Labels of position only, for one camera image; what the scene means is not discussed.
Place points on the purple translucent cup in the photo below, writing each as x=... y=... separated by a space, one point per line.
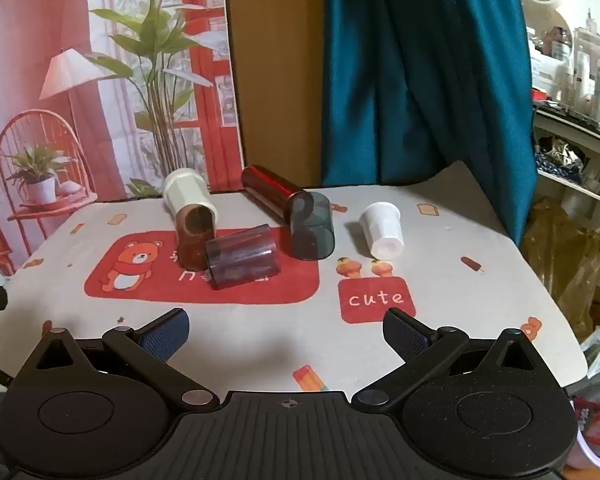
x=242 y=261

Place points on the teal curtain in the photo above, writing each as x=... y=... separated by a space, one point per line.
x=420 y=70

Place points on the amber translucent cup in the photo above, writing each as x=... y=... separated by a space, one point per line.
x=194 y=242

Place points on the printed wall cloth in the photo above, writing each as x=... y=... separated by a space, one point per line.
x=105 y=75

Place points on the dark grey translucent cup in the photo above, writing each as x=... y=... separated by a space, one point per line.
x=311 y=230

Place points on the red snack packet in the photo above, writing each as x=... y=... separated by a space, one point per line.
x=597 y=422

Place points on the red translucent cup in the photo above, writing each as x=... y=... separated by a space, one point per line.
x=270 y=186

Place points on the printed bear tablecloth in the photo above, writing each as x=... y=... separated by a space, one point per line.
x=280 y=340

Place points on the yellow plastic bag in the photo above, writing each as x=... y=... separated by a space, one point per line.
x=570 y=255

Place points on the row of cosmetic bottles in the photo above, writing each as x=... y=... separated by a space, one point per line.
x=587 y=75

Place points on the pile of snack packets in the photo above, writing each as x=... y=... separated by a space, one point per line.
x=560 y=155

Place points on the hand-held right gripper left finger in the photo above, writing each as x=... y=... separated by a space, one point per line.
x=165 y=334

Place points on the pink plastic bowl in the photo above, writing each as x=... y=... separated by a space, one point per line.
x=592 y=455

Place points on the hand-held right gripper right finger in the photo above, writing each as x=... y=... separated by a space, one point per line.
x=406 y=335

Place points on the white ribbed cup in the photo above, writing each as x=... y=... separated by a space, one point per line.
x=382 y=232
x=186 y=192

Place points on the white shelf cart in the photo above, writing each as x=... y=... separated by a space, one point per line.
x=575 y=130

